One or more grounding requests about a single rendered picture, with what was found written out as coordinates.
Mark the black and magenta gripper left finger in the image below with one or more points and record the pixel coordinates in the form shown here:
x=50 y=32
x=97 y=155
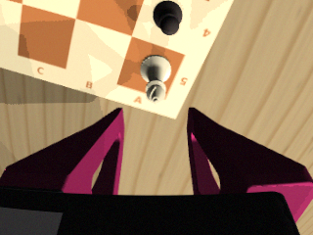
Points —
x=69 y=164

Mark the black pawn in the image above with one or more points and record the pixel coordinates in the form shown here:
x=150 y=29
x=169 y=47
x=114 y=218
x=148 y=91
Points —
x=167 y=15

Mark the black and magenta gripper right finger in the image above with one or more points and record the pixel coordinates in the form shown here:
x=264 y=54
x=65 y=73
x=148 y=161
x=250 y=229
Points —
x=243 y=166

